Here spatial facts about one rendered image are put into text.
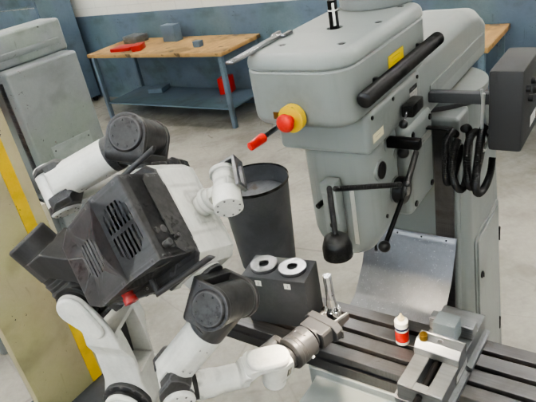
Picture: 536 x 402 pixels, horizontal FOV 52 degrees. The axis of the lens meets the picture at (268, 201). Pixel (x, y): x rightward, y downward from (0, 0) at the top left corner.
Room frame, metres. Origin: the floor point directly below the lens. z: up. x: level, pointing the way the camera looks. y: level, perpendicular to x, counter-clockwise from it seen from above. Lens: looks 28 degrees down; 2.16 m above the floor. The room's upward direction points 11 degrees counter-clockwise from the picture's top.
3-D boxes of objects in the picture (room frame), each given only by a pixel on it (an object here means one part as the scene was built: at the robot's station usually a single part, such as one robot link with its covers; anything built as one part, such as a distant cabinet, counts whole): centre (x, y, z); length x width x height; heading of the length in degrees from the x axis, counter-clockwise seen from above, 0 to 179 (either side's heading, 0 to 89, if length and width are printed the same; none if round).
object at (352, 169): (1.29, -0.23, 1.47); 0.21 x 0.19 x 0.32; 52
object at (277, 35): (1.23, -0.05, 1.89); 0.24 x 0.04 x 0.01; 145
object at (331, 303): (1.20, -0.12, 1.22); 0.03 x 0.03 x 0.11
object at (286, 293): (1.48, 0.01, 1.05); 0.22 x 0.12 x 0.20; 62
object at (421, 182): (1.44, -0.35, 1.47); 0.24 x 0.19 x 0.26; 52
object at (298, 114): (1.11, -0.08, 1.76); 0.06 x 0.02 x 0.06; 52
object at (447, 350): (1.10, -0.38, 1.04); 0.12 x 0.06 x 0.04; 49
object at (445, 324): (1.14, -0.42, 1.07); 0.06 x 0.05 x 0.06; 49
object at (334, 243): (1.10, -0.14, 1.43); 0.07 x 0.07 x 0.06
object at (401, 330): (1.24, -0.32, 1.01); 0.04 x 0.04 x 0.11
